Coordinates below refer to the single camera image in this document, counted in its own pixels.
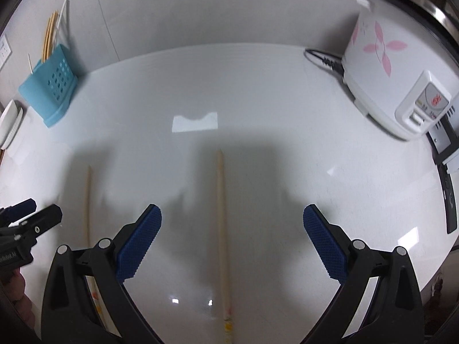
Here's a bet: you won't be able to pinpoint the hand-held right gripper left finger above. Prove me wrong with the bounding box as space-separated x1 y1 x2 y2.
40 204 163 344

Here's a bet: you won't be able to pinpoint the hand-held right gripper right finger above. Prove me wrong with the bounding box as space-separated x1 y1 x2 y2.
300 204 426 344

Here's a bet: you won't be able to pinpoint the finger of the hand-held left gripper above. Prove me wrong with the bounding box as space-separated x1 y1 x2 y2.
0 198 38 227
11 204 63 246

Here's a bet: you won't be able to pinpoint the cream chopstick red print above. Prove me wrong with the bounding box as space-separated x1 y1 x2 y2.
215 150 236 344

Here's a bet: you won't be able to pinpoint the blue plastic utensil holder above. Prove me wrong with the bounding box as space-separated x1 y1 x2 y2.
19 44 79 129

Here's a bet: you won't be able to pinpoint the brown chopstick white floral band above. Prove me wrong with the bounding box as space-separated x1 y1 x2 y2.
42 17 51 63

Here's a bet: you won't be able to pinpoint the plain brown chopstick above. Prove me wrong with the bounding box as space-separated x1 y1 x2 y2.
43 12 56 62

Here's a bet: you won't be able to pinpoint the person's left hand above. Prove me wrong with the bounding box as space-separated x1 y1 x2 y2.
0 268 35 332

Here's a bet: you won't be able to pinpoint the white ribbed dish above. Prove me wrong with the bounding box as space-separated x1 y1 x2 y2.
0 99 25 150

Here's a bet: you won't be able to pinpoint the white rice cooker pink flowers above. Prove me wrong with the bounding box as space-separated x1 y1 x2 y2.
340 0 459 141

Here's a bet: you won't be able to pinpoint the white wall socket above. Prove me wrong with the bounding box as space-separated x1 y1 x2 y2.
0 34 13 71

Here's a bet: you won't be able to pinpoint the black power cable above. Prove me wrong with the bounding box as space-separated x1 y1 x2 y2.
304 48 345 75

